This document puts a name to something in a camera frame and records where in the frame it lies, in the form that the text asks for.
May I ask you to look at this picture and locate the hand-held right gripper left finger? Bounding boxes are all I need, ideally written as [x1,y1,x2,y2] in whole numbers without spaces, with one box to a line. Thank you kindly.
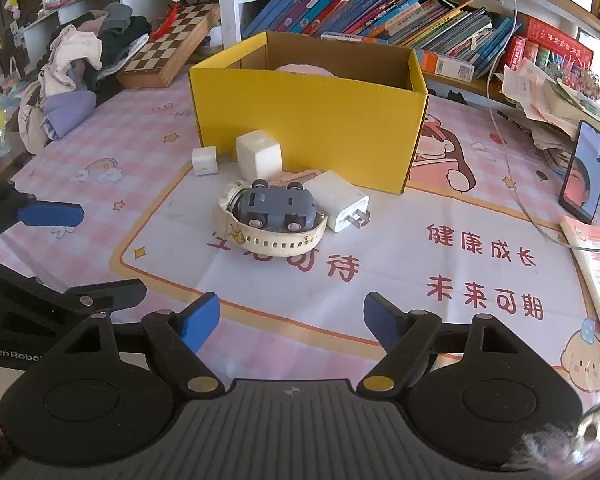
[55,291,226,400]

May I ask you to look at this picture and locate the wooden chessboard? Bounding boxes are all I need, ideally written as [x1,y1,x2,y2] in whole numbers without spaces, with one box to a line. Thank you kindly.
[116,2,222,90]

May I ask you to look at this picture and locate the pile of clothes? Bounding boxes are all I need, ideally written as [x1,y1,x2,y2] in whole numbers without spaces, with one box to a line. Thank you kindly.
[17,2,153,153]

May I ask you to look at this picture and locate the small white cube charger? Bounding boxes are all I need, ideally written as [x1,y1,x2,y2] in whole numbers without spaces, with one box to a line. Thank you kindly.
[191,146,220,177]

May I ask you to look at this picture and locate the large white cube charger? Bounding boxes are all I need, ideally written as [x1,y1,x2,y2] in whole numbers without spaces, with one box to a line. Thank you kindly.
[236,130,282,181]

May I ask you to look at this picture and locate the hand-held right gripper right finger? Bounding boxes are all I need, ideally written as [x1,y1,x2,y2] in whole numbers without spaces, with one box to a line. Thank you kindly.
[356,291,531,397]

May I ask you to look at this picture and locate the yellow cardboard box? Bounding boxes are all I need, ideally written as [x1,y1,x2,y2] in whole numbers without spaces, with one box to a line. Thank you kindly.
[188,31,429,195]

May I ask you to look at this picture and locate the white wooden bookshelf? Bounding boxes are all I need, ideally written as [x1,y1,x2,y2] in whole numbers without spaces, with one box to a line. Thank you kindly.
[17,0,600,111]

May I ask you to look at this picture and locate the grey toy car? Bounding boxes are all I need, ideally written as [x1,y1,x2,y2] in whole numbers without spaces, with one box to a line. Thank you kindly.
[235,178,320,233]

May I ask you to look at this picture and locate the thick red book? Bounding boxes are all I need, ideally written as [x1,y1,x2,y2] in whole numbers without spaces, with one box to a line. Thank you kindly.
[522,15,593,68]

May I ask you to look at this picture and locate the black smartphone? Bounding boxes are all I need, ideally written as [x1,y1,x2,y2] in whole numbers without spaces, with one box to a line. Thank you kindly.
[558,120,600,225]

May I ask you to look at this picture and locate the white watch strap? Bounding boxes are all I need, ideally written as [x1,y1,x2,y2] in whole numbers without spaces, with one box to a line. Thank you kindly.
[217,180,328,258]

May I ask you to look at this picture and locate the pile of loose papers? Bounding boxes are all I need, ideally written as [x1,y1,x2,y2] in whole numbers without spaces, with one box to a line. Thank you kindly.
[495,57,600,196]

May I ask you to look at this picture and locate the row of colourful books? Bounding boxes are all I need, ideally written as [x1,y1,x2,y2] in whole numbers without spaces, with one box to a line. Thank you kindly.
[242,0,518,68]

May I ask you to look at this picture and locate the white plug charger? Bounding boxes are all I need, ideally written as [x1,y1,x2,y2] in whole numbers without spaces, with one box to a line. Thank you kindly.
[307,170,371,233]

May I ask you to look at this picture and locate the orange and white magazine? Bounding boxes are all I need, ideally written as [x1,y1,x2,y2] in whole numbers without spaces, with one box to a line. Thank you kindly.
[558,215,600,351]

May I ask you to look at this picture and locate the pink plush toy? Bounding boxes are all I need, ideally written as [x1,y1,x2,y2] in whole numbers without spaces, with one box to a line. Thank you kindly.
[274,62,333,77]

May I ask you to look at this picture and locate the red tassel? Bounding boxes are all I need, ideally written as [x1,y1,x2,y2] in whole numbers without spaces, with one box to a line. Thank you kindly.
[152,0,183,41]

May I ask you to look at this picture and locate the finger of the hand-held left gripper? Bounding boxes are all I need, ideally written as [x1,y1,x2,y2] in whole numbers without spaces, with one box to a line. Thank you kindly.
[0,255,148,336]
[0,181,86,248]

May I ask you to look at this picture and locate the white and orange box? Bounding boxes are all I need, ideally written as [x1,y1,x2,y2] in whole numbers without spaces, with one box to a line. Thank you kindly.
[415,47,476,81]

